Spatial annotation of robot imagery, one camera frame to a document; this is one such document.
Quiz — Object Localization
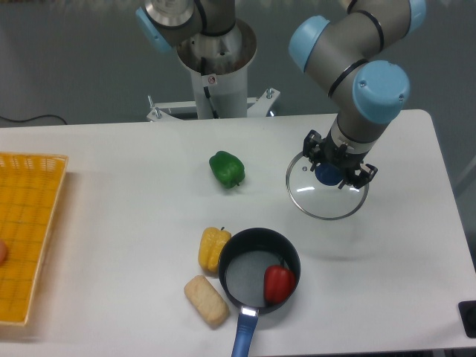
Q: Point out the black cable on floor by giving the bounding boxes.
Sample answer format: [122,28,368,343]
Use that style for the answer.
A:
[0,115,68,125]

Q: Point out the black table socket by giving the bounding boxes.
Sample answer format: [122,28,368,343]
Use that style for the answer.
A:
[458,300,476,338]

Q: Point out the red bell pepper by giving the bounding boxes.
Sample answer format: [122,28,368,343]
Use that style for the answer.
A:
[263,265,296,305]

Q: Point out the beige bread loaf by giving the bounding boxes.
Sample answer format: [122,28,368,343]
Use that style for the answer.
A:
[184,275,229,328]

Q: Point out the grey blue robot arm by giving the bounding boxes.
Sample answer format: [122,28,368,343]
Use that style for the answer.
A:
[135,1,427,188]

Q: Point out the yellow bell pepper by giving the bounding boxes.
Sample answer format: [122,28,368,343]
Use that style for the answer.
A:
[198,227,231,274]

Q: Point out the dark blue saucepan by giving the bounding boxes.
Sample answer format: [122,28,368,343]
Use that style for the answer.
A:
[218,228,301,356]

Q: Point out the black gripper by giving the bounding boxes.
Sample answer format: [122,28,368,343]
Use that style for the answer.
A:
[303,129,378,189]

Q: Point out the yellow wicker basket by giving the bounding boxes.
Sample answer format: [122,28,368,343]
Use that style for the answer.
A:
[1,152,68,326]

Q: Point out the glass pot lid blue knob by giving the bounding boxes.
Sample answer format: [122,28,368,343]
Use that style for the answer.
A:
[285,151,370,220]

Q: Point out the green bell pepper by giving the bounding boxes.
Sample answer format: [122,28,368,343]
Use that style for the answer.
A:
[209,151,245,189]

